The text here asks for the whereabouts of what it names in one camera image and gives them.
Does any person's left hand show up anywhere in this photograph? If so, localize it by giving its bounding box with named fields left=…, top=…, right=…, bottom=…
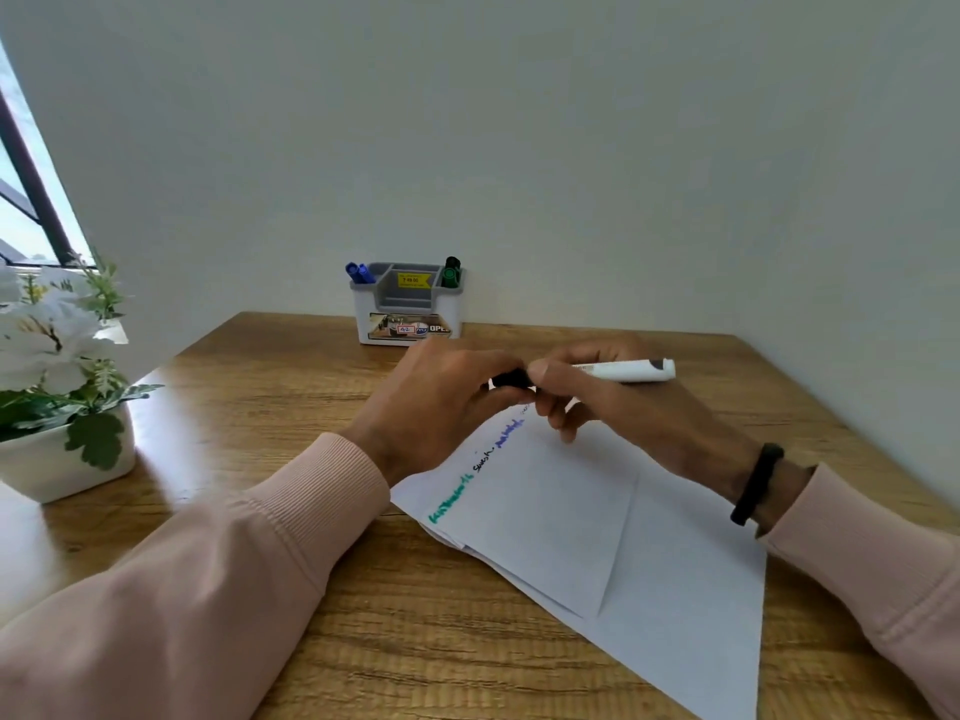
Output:
left=341, top=340, right=537, bottom=490

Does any person's right hand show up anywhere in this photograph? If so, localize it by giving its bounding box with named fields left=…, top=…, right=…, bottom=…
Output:
left=528, top=335, right=763, bottom=505

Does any white marker pen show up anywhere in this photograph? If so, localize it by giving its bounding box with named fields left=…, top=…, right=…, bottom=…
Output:
left=568, top=357, right=677, bottom=385

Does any person's right forearm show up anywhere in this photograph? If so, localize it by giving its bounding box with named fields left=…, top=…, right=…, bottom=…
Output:
left=731, top=460, right=960, bottom=720

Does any person's left forearm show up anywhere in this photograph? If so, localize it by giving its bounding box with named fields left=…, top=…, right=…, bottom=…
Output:
left=0, top=431, right=393, bottom=720

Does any white and grey pen holder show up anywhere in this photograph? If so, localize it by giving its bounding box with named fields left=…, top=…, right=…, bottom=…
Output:
left=349, top=261, right=465, bottom=348

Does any white paper sheet with writing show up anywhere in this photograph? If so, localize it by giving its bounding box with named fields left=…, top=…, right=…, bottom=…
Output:
left=389, top=409, right=641, bottom=621

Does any black wristband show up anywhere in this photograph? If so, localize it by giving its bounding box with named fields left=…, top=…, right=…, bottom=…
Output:
left=729, top=442, right=786, bottom=528

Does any plain white paper sheet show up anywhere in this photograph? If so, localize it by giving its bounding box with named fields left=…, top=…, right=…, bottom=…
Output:
left=420, top=419, right=769, bottom=720

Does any white flower pot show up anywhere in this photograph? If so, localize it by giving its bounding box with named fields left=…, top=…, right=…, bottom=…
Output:
left=0, top=400, right=138, bottom=506

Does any artificial white flower plant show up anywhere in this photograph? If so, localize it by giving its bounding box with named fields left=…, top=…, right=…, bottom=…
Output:
left=0, top=250, right=165, bottom=473

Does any dark window frame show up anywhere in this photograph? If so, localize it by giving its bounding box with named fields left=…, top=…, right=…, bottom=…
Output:
left=0, top=85, right=96, bottom=268

